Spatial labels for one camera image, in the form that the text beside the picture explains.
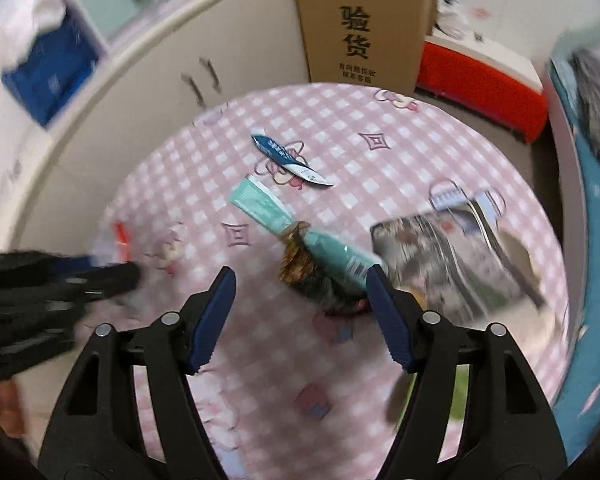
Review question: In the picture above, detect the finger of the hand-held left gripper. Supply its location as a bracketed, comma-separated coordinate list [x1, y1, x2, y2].
[70, 261, 143, 303]
[45, 254, 101, 276]

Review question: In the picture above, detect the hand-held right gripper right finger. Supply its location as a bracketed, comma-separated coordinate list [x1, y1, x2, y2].
[366, 264, 568, 480]

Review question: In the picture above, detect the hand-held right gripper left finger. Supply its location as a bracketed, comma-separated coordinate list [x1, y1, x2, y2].
[37, 266, 237, 480]

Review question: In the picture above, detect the orange wrapper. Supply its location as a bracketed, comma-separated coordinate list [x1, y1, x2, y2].
[111, 222, 133, 263]

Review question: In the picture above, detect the grey printed bag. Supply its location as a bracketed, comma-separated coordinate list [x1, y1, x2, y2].
[370, 210, 548, 321]

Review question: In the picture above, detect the dark snack packet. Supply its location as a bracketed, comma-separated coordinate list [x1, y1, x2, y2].
[279, 221, 371, 311]

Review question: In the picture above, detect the long teal wrapper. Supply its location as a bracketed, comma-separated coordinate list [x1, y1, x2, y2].
[230, 175, 388, 291]

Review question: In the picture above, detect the white blue packet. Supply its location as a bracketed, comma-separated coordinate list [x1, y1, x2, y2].
[427, 179, 508, 233]

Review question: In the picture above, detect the blue white sachet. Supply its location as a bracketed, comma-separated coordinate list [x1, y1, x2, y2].
[250, 132, 333, 187]

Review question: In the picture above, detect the round table pink checked tablecloth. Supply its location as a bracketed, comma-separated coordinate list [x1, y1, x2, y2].
[87, 82, 571, 480]

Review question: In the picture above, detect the beige low cabinet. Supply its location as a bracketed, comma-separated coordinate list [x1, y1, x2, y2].
[0, 0, 311, 261]

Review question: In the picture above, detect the blue shopping bag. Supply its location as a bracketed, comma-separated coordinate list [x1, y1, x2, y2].
[0, 5, 101, 128]

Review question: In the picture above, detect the teal candy print bedsheet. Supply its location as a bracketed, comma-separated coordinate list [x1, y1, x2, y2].
[547, 55, 600, 466]

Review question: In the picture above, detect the red ottoman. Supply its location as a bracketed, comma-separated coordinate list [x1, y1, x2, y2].
[415, 35, 548, 143]

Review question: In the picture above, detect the large printed cardboard box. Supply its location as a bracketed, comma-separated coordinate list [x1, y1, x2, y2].
[290, 0, 436, 92]

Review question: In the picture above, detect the white plastic bag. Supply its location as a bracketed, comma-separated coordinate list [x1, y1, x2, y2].
[432, 0, 473, 41]

